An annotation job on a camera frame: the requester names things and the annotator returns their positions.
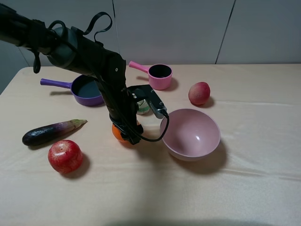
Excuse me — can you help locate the pink saucepan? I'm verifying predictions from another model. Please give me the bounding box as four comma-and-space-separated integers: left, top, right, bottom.
129, 61, 173, 90

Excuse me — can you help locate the purple frying pan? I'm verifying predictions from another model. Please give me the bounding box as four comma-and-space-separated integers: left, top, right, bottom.
40, 75, 104, 106

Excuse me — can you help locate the pink bowl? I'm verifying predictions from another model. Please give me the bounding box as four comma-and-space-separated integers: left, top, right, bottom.
160, 109, 221, 161

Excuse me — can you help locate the red apple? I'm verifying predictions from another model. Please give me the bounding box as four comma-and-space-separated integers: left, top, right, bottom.
48, 140, 83, 174

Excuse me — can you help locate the orange fruit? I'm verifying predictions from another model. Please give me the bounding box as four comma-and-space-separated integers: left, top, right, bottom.
111, 122, 141, 145

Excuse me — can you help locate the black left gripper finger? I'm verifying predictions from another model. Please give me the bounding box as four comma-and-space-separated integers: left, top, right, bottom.
112, 120, 134, 144

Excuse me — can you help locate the small tin can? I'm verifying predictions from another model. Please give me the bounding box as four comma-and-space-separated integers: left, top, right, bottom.
137, 100, 150, 115

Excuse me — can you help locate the black camera cable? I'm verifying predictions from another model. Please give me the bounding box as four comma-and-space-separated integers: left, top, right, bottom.
122, 110, 170, 142

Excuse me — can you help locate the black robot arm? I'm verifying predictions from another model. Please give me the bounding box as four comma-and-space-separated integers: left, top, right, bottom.
0, 4, 143, 145

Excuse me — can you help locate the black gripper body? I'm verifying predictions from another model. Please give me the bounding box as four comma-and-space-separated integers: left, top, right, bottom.
97, 77, 137, 129

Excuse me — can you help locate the dark purple eggplant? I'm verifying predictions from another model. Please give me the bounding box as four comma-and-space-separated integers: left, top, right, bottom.
22, 119, 87, 146

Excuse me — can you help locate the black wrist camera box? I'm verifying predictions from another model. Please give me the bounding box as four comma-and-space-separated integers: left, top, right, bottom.
127, 85, 168, 119

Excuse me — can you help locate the red peach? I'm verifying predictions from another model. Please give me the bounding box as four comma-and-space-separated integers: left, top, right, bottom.
188, 82, 211, 105

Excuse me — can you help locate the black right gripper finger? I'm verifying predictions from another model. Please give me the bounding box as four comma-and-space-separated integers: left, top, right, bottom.
132, 123, 143, 144

